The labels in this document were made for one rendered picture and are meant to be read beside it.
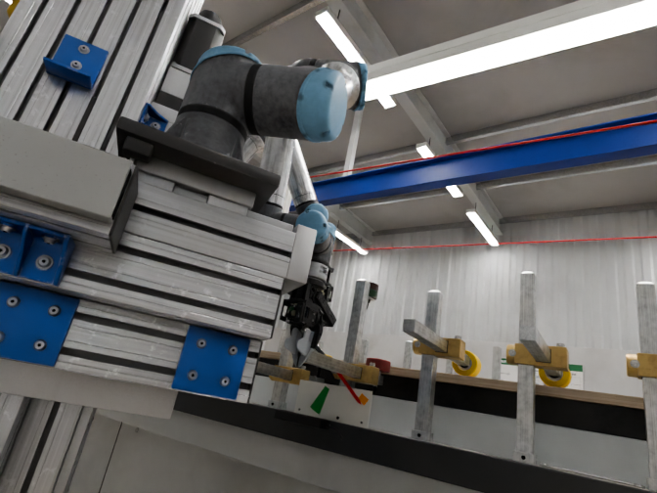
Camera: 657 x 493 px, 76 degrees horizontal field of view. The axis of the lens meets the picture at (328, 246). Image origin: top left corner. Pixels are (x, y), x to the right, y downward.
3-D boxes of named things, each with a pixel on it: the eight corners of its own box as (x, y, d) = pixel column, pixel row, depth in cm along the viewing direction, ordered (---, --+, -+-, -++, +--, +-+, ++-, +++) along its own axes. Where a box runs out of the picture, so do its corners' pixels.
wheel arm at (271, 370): (240, 371, 118) (243, 355, 120) (232, 369, 120) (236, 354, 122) (323, 390, 152) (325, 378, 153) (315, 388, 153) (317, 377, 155)
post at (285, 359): (276, 412, 136) (306, 271, 153) (268, 410, 138) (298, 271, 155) (283, 413, 139) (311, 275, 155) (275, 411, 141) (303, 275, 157)
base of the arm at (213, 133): (148, 138, 58) (170, 81, 62) (146, 180, 72) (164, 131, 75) (252, 176, 63) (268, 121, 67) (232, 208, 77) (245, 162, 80)
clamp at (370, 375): (370, 383, 123) (372, 366, 124) (330, 378, 130) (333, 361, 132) (378, 385, 127) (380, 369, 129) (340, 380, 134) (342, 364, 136)
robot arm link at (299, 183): (289, 78, 135) (339, 222, 129) (279, 98, 144) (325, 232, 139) (256, 80, 129) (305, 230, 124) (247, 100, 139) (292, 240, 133)
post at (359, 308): (341, 435, 122) (366, 278, 138) (330, 432, 124) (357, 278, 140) (347, 435, 125) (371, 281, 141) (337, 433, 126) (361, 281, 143)
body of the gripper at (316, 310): (278, 322, 103) (287, 275, 107) (297, 330, 109) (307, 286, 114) (302, 324, 99) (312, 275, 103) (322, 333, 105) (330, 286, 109)
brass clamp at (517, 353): (566, 368, 98) (566, 346, 100) (504, 362, 106) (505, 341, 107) (569, 372, 103) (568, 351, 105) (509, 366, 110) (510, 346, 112)
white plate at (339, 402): (367, 428, 118) (372, 390, 121) (293, 412, 132) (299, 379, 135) (368, 428, 118) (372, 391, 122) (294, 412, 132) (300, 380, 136)
